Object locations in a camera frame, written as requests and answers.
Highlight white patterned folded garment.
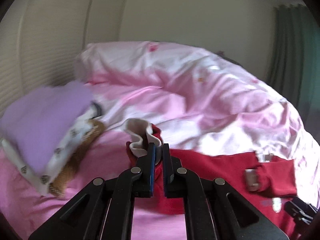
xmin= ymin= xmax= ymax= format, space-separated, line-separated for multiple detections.
xmin=2 ymin=103 xmax=102 ymax=196

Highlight pink floral duvet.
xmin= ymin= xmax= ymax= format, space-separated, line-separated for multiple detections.
xmin=1 ymin=42 xmax=319 ymax=239

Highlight green curtain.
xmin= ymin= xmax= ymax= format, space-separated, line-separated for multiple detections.
xmin=267 ymin=4 xmax=319 ymax=129

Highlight folded purple garment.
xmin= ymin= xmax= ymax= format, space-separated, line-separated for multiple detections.
xmin=1 ymin=81 xmax=93 ymax=175

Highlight brown knit garment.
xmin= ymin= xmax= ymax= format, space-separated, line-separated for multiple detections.
xmin=49 ymin=120 xmax=105 ymax=197

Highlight white louvered wardrobe doors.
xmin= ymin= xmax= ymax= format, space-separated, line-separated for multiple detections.
xmin=1 ymin=0 xmax=126 ymax=109

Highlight red knit sweater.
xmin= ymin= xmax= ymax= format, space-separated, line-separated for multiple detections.
xmin=123 ymin=119 xmax=299 ymax=239

